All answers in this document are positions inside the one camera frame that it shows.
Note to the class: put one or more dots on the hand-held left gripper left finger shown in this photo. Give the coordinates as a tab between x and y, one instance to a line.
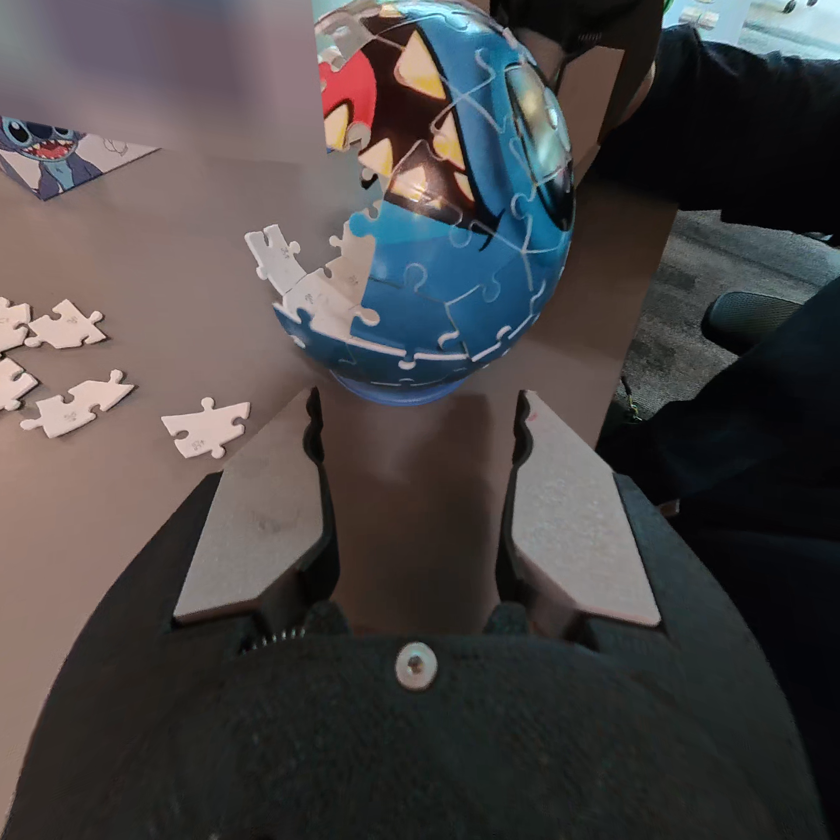
256	525

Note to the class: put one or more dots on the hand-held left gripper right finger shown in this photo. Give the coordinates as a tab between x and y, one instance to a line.
577	531

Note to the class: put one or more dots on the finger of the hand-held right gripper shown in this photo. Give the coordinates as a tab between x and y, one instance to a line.
587	105

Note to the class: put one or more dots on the blue white puzzle ball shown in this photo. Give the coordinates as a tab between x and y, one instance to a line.
446	282

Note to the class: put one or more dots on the person's right forearm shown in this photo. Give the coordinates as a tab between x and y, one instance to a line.
735	131

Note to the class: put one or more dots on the blue plastic ball stand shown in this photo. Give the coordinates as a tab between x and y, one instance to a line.
394	392

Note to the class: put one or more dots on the colourful cardboard puzzle box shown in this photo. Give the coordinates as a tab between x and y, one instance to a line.
46	164

